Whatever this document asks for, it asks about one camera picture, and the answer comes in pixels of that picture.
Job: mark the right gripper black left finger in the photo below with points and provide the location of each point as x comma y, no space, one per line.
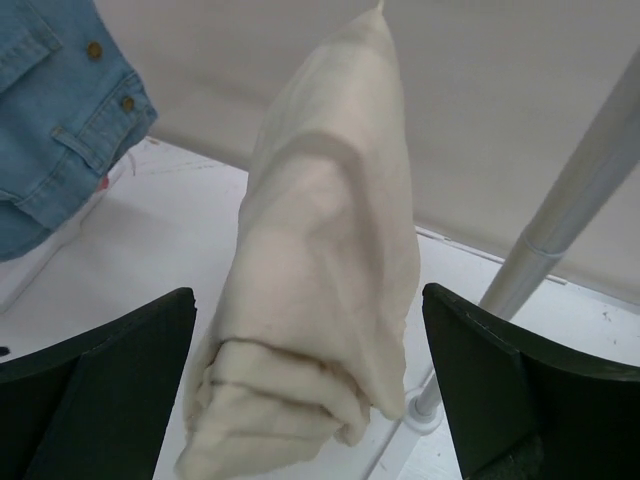
96,406

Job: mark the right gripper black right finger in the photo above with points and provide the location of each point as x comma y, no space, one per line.
521,406

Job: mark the beige trousers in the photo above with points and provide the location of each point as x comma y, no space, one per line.
307,337

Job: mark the metal clothes rack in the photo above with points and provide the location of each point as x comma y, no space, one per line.
603,159

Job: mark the blue denim shorts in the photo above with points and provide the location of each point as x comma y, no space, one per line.
71,107

